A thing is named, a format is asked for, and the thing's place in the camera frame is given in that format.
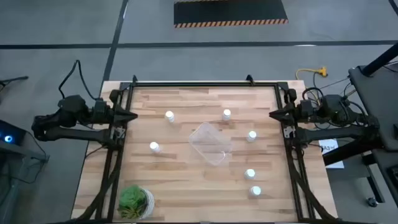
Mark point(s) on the black stand leg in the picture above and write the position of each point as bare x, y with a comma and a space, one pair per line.
12, 80

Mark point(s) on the black metal rig frame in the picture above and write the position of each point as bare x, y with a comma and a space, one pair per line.
202, 84

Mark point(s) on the black box blue light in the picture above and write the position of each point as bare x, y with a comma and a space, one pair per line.
9, 133

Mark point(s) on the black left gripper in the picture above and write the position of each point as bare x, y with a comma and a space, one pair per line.
104, 112

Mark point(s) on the black equipment cart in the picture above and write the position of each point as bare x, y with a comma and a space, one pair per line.
377, 99

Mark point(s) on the black hazard-striped floor mat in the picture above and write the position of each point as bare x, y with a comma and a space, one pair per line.
230, 12

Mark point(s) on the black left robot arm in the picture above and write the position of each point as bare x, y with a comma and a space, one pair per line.
68, 113

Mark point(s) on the black caster wheel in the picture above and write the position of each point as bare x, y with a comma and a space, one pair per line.
372, 201

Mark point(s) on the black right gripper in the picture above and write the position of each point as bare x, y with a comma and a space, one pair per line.
303, 112

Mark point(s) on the potted plant white patterned pot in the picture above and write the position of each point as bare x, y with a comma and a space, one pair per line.
133, 202

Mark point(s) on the white pill bottle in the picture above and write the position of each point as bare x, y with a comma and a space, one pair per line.
252, 135
255, 190
169, 116
226, 114
249, 174
154, 146

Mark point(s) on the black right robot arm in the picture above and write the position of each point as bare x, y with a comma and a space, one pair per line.
335, 133

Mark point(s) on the clear plastic basket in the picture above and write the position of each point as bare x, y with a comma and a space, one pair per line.
208, 143

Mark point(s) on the white paper label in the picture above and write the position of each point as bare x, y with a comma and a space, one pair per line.
330, 147

